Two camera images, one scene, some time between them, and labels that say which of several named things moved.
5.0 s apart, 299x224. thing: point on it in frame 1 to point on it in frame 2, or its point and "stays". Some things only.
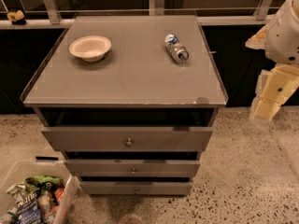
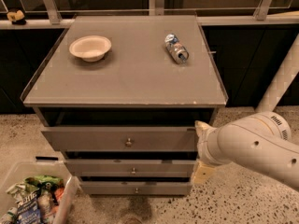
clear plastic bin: (37, 192) stays
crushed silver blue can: (178, 50) stays
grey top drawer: (123, 138) stays
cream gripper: (282, 37) to (204, 147)
